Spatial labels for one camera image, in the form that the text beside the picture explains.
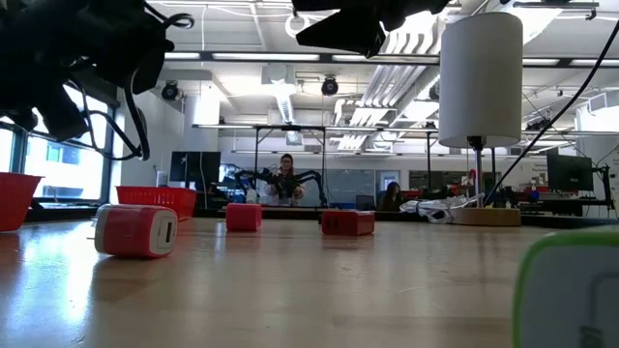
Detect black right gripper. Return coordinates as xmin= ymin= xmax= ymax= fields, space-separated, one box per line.
xmin=291 ymin=0 xmax=452 ymax=59

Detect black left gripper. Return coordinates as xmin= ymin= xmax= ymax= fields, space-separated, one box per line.
xmin=0 ymin=0 xmax=176 ymax=142

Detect red USB wall charger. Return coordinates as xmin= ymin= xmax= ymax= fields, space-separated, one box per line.
xmin=320 ymin=209 xmax=376 ymax=238

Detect large window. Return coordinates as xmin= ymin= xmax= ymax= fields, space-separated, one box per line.
xmin=0 ymin=84 xmax=117 ymax=204

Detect ceiling light strip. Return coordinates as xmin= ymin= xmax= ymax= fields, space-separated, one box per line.
xmin=521 ymin=57 xmax=619 ymax=68
xmin=163 ymin=50 xmax=321 ymax=63

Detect red plastic mesh basket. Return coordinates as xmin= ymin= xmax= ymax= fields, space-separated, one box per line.
xmin=0 ymin=172 xmax=44 ymax=233
xmin=115 ymin=186 xmax=198 ymax=222

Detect pink and white charger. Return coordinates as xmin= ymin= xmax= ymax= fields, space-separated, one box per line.
xmin=93 ymin=203 xmax=179 ymax=259

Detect white cylindrical lamp shade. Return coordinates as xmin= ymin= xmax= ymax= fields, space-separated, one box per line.
xmin=437 ymin=12 xmax=524 ymax=150

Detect person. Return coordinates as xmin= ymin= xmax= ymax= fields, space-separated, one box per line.
xmin=264 ymin=153 xmax=307 ymax=207
xmin=377 ymin=181 xmax=405 ymax=213

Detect black computer monitor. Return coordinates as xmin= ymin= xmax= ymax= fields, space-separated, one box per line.
xmin=168 ymin=151 xmax=222 ymax=189
xmin=545 ymin=153 xmax=595 ymax=193

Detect metal lamp stem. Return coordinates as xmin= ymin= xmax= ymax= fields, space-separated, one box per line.
xmin=466 ymin=135 xmax=487 ymax=209

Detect round wooden lamp base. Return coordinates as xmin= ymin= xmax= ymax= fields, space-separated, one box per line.
xmin=449 ymin=206 xmax=522 ymax=227

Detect green and white charger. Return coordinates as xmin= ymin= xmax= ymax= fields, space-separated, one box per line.
xmin=511 ymin=226 xmax=619 ymax=348

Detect white ventilation duct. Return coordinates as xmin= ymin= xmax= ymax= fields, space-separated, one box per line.
xmin=260 ymin=62 xmax=304 ymax=126

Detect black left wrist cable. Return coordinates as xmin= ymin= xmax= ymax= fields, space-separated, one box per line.
xmin=65 ymin=12 xmax=195 ymax=162

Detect black workstation frame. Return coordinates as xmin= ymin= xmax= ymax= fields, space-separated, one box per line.
xmin=192 ymin=123 xmax=439 ymax=209

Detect black aluminium table frame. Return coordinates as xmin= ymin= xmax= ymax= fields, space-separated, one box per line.
xmin=26 ymin=203 xmax=619 ymax=228

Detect bundled white lamp cable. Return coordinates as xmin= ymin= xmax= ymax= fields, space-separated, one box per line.
xmin=399 ymin=192 xmax=485 ymax=224

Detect pink USB wall charger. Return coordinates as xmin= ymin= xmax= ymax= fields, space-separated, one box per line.
xmin=225 ymin=202 xmax=263 ymax=233

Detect long black cable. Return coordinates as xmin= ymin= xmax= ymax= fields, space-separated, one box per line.
xmin=483 ymin=9 xmax=619 ymax=207

